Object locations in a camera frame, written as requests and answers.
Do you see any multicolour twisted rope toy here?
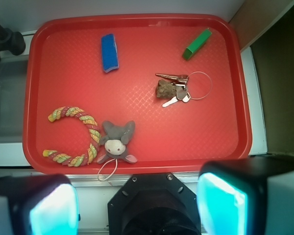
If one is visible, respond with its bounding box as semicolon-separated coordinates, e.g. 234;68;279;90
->
42;106;101;167

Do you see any bunch of silver keys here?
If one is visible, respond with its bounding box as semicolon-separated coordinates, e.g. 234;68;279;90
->
155;73;190;108

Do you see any grey plush mouse toy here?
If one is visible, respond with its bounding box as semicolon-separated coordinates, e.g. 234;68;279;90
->
97;120;138;182

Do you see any thin metal key ring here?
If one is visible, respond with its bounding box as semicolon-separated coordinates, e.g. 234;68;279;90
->
185;70;213;100

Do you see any brown rock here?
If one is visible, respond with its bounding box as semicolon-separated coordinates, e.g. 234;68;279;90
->
156;79;176;99

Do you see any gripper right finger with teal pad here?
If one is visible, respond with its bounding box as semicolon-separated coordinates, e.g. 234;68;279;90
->
196;155;294;235

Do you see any grey sink basin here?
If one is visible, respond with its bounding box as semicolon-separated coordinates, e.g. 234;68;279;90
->
0;56;28;143

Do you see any blue sponge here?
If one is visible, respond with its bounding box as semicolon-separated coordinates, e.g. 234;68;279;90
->
101;34;119;73

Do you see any green block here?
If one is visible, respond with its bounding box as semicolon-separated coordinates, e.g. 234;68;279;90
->
182;28;212;61

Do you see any brown cardboard panel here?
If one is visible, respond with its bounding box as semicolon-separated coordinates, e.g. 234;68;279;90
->
229;0;294;52

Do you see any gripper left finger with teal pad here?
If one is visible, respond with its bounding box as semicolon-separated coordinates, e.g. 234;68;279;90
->
0;174;79;235

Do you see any dark grey faucet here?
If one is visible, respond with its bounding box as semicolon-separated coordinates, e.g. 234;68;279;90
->
0;25;26;61

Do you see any red plastic tray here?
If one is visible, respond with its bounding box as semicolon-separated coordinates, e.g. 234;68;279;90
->
23;14;252;174

